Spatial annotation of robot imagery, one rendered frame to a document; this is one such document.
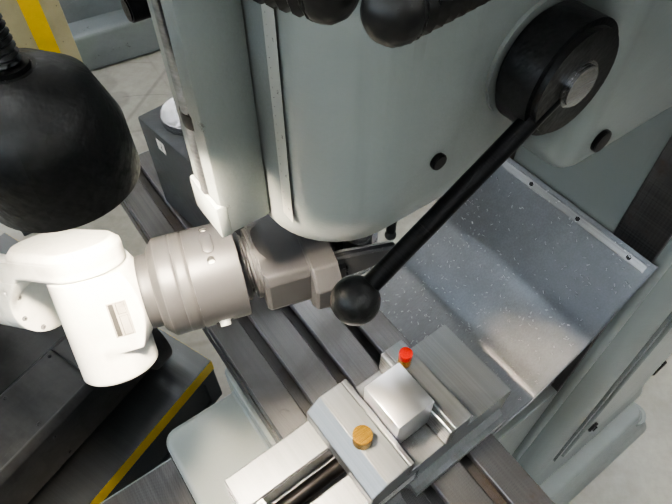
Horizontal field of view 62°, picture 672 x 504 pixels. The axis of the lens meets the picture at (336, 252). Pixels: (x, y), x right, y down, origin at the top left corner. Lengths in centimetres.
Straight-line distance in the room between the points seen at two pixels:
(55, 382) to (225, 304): 85
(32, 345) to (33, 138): 115
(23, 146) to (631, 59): 34
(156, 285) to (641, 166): 57
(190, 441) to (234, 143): 63
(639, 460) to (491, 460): 118
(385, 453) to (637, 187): 44
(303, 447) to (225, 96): 47
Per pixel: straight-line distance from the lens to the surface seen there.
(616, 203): 80
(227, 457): 89
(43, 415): 126
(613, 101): 43
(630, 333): 94
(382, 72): 28
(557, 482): 159
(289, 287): 48
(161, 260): 47
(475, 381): 75
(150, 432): 139
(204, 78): 31
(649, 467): 194
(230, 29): 31
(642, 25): 40
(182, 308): 47
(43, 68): 26
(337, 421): 66
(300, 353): 82
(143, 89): 299
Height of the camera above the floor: 164
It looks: 51 degrees down
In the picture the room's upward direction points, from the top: straight up
